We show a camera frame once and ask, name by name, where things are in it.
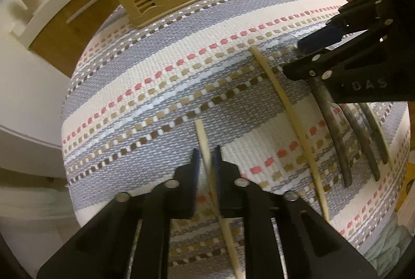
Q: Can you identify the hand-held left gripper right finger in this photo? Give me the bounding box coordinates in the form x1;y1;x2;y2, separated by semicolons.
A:
212;145;378;279

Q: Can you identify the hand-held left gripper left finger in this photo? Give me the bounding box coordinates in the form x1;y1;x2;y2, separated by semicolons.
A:
37;148;200;279

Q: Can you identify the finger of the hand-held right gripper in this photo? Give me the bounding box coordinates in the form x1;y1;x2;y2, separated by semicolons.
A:
296;0;395;52
283;19;410;103

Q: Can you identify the bamboo chopstick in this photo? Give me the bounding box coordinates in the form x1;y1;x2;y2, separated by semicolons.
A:
249;45;330;223
194;119;245;279
370;108;395;171

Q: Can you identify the grey chopstick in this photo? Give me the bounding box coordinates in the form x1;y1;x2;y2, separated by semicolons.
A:
311;79;353;188
340;103;381;181
359;103;389;165

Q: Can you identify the striped woven placemat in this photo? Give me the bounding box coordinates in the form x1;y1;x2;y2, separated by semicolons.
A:
61;0;411;279

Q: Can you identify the teal knitted cloth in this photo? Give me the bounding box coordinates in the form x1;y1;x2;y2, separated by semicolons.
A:
362;212;413;270

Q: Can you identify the white shelf unit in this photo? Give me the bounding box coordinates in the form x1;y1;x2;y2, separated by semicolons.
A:
0;0;112;51

